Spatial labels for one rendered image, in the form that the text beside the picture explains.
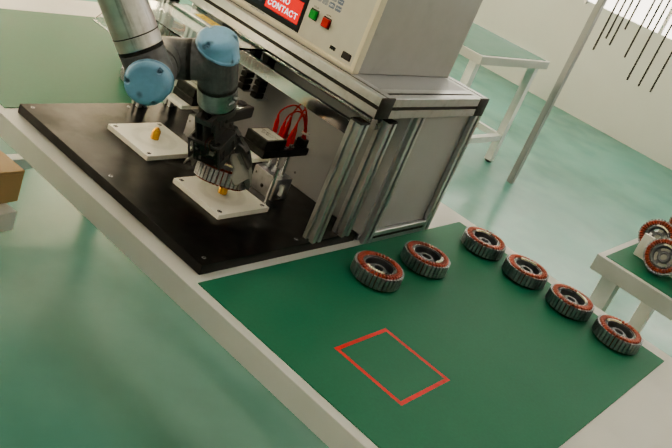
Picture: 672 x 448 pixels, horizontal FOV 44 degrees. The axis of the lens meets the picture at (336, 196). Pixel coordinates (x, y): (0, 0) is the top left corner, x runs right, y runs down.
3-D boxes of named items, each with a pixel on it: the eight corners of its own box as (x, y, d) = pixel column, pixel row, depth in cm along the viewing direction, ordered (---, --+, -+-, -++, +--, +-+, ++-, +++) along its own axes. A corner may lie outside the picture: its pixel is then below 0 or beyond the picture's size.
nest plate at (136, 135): (146, 161, 179) (147, 156, 178) (106, 128, 186) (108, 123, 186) (198, 157, 191) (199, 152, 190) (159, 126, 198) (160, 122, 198)
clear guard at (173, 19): (161, 71, 161) (170, 43, 159) (92, 20, 173) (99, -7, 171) (274, 75, 187) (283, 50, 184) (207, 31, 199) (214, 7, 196)
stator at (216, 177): (231, 193, 164) (237, 176, 164) (183, 173, 167) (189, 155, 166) (252, 191, 175) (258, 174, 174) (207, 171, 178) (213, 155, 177)
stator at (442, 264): (391, 259, 185) (398, 245, 184) (410, 247, 195) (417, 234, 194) (434, 285, 182) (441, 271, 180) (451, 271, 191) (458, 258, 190)
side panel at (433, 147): (362, 244, 187) (418, 118, 175) (353, 237, 189) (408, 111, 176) (427, 229, 209) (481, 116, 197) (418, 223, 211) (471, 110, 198)
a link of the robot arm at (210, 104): (211, 68, 156) (248, 83, 154) (210, 87, 159) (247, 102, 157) (188, 88, 151) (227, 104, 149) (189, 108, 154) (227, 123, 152)
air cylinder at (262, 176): (270, 201, 184) (278, 179, 182) (248, 184, 188) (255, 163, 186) (285, 199, 188) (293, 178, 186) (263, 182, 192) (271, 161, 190)
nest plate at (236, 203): (217, 220, 167) (219, 214, 167) (172, 182, 174) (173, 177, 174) (267, 212, 179) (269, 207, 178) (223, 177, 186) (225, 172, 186)
